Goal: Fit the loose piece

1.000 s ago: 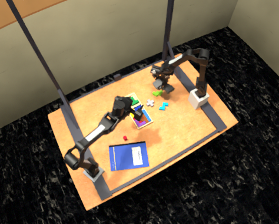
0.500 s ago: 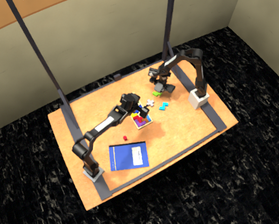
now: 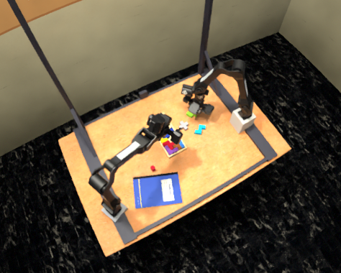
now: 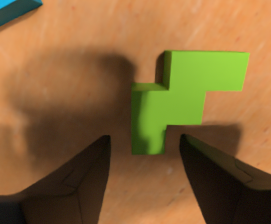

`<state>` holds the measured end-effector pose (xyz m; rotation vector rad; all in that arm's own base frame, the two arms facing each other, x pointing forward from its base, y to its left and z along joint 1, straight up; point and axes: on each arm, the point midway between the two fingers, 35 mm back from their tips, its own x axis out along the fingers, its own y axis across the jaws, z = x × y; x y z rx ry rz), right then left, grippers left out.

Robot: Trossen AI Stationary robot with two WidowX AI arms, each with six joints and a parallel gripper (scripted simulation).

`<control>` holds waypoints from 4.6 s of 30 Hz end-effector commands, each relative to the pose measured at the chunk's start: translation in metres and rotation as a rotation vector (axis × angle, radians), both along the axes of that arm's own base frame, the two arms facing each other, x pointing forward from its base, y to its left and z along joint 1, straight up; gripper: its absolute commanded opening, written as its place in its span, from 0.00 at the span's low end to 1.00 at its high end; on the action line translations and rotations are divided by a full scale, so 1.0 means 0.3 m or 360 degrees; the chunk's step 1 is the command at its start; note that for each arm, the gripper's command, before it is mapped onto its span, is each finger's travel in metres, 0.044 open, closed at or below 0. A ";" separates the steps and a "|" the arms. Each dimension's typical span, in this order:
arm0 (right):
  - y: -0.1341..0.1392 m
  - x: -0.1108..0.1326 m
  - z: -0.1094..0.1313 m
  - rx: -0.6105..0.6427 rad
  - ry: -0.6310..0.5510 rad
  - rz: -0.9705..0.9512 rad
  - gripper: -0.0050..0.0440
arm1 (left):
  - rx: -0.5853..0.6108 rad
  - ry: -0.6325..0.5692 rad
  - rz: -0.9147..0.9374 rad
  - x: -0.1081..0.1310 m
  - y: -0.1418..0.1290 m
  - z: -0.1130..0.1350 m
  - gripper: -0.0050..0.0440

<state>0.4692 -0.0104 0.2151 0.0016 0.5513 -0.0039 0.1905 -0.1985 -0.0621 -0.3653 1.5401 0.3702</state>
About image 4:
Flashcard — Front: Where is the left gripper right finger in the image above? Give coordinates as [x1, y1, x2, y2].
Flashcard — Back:
[179, 134, 271, 224]

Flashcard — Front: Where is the green pentomino puzzle piece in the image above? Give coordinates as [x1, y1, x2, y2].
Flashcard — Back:
[131, 50, 250, 155]

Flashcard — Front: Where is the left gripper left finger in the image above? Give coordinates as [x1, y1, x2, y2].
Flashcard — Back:
[0, 135, 111, 224]

